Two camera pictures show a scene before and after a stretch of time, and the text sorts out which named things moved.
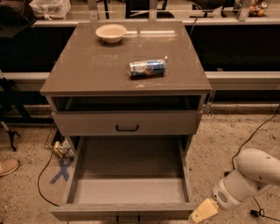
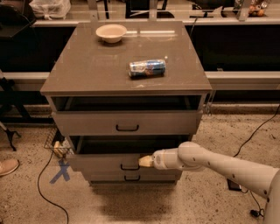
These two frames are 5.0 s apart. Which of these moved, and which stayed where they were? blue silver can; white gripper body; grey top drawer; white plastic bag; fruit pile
Moved: white gripper body
Stayed: fruit pile; white plastic bag; blue silver can; grey top drawer
